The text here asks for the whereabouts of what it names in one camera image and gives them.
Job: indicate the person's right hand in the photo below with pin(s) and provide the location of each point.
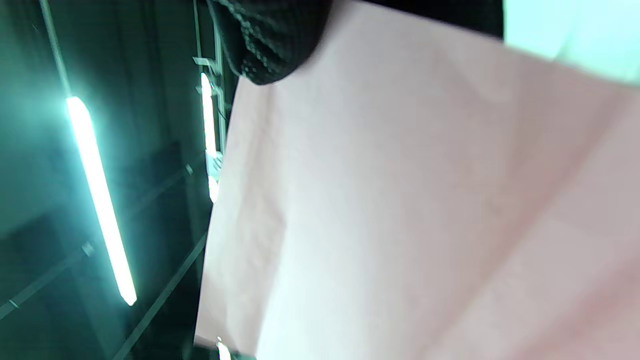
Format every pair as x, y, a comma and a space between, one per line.
270, 35

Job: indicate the ceiling light tube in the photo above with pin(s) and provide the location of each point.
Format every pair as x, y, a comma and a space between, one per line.
100, 200
209, 120
223, 350

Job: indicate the pink paper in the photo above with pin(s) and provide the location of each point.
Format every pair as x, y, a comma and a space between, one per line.
400, 200

